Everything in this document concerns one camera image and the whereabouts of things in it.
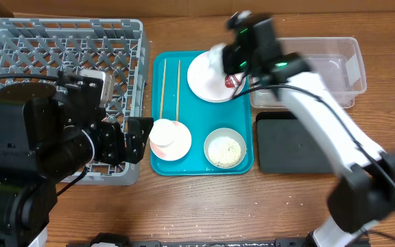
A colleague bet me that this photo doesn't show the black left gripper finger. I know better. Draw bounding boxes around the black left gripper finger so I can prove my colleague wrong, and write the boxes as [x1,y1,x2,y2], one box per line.
[128,117,154,144]
[124,132,148,164]

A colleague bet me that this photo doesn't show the red snack wrapper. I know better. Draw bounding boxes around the red snack wrapper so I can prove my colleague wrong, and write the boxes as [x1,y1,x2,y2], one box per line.
[224,74,241,89]

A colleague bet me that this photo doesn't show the grey bowl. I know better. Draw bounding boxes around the grey bowl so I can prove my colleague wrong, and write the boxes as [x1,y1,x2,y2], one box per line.
[204,128,247,169]

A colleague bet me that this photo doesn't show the white rice grains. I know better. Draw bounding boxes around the white rice grains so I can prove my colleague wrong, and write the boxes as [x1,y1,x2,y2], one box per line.
[208,137,241,169]

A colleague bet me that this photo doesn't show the white paper cup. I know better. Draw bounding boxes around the white paper cup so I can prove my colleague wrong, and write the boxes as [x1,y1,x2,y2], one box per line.
[149,119,175,146]

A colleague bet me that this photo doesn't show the white tissue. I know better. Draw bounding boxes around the white tissue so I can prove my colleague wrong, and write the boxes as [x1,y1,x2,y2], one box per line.
[208,43,226,74]

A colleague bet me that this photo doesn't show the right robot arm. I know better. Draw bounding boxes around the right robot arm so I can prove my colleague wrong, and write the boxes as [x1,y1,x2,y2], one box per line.
[216,11,395,246]

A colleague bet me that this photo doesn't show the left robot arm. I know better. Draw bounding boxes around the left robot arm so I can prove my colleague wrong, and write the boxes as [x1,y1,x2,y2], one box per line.
[0,71,154,246]

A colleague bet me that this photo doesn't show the clear plastic waste bin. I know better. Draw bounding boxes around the clear plastic waste bin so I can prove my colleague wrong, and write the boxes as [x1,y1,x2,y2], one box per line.
[249,36,368,109]

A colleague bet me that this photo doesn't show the black waste tray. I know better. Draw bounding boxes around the black waste tray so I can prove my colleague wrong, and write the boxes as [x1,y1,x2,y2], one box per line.
[256,112,333,174]

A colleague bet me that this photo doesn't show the grey dishwasher rack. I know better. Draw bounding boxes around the grey dishwasher rack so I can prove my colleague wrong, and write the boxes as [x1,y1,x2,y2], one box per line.
[0,17,150,187]

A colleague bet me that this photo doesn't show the small pink-rimmed white plate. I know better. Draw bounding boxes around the small pink-rimmed white plate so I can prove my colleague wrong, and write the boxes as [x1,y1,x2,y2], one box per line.
[149,121,192,161]

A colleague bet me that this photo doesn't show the teal serving tray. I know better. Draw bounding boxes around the teal serving tray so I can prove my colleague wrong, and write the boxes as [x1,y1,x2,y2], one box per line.
[150,51,254,176]

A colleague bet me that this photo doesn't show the large white plate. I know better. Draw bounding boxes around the large white plate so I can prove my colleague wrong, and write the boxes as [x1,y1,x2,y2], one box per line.
[187,51,246,103]

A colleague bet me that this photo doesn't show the left wooden chopstick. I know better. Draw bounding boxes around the left wooden chopstick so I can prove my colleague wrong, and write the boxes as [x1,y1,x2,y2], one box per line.
[159,59,167,119]

